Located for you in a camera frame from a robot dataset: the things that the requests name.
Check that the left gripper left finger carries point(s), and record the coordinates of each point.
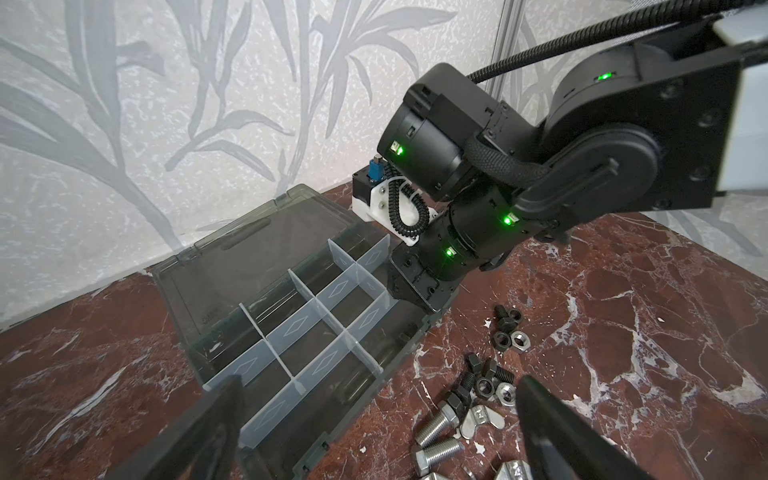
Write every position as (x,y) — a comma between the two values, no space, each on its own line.
(201,444)

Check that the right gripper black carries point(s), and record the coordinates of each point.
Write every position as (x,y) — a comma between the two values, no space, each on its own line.
(407,280)

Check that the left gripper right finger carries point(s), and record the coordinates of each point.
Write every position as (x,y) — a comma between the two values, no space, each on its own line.
(560,444)

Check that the silver wing nut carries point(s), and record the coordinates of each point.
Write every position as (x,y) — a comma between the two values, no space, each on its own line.
(513,470)
(477,416)

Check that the grey compartment organizer box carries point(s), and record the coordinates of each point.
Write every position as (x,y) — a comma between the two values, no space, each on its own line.
(292,299)

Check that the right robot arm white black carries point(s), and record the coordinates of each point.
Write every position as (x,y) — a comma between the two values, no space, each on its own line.
(670,115)

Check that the silver hex nut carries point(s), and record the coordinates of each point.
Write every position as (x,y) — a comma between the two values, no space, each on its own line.
(506,394)
(520,341)

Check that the black hex nut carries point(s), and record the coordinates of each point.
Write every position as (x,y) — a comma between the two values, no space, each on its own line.
(484,388)

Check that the black bolt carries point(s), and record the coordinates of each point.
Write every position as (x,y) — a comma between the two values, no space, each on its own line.
(506,321)

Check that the silver hex nut upper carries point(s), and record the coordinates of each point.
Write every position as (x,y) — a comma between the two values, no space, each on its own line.
(520,341)

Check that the silver hex bolt upper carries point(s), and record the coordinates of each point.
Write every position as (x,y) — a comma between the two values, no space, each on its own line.
(445,417)

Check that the silver hex bolt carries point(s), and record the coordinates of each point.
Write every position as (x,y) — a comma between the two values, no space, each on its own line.
(445,417)
(426,458)

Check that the silver hex bolt lower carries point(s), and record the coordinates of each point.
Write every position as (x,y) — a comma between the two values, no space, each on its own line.
(426,458)

